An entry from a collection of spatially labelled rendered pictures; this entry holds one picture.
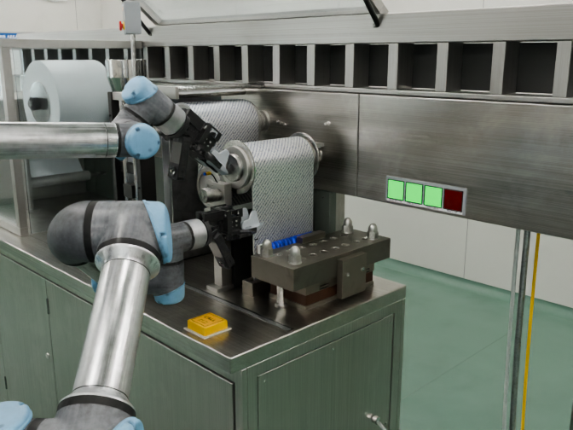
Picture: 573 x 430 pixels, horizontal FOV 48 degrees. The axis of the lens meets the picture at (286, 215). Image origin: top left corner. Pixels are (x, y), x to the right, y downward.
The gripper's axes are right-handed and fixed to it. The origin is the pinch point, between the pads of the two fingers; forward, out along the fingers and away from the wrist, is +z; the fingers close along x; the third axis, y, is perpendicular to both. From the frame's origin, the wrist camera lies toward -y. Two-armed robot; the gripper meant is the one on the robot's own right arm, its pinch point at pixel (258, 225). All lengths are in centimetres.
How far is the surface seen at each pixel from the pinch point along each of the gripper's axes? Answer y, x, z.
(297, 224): -2.4, -0.3, 14.7
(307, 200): 4.3, -0.3, 19.0
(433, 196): 9.4, -36.1, 29.4
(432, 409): -109, 11, 114
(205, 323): -16.6, -11.7, -27.7
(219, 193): 9.0, 8.1, -7.0
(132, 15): 57, 58, 0
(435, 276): -108, 105, 261
